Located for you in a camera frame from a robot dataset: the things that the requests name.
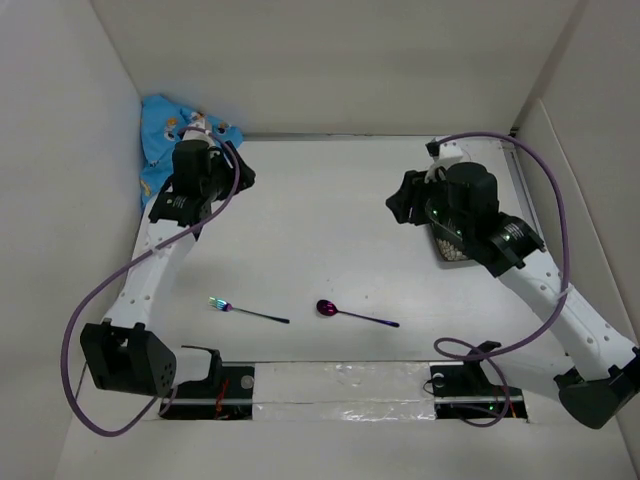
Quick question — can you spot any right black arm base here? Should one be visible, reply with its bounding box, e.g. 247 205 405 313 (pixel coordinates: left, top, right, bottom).
422 361 528 426

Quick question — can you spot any blue cartoon placemat cloth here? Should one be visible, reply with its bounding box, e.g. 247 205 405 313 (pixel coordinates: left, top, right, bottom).
139 95 244 207

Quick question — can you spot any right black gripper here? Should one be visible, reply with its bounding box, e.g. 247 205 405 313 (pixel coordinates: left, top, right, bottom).
387 165 472 239

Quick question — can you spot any iridescent fork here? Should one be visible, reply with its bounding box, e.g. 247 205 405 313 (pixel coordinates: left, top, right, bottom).
208 297 290 324

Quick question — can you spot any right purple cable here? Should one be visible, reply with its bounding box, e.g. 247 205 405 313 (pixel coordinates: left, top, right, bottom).
433 131 572 427

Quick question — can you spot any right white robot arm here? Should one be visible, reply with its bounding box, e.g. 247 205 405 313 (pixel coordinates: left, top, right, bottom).
386 162 639 429

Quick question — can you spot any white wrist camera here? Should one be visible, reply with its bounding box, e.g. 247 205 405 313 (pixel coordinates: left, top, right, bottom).
179 109 220 146
426 138 471 168

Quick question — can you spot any black floral square plate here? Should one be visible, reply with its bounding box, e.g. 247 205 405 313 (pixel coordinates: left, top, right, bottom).
425 200 470 262

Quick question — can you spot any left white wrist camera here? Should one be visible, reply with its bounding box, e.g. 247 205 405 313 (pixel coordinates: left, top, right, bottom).
179 109 220 146

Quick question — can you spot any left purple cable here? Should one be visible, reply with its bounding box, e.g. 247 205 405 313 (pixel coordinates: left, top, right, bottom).
59 125 242 438

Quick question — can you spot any purple cable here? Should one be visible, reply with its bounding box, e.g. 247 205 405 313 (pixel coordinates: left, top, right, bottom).
59 125 242 438
433 131 572 427

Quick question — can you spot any purple iridescent spoon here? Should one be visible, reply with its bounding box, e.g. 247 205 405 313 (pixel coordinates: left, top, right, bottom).
316 299 400 328

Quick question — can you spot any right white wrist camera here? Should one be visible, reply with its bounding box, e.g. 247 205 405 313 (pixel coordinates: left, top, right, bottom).
426 138 471 168

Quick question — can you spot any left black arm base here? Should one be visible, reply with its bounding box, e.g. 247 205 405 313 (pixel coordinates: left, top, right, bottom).
159 349 255 421

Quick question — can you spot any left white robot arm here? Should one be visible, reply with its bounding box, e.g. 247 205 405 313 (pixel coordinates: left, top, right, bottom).
80 139 255 397

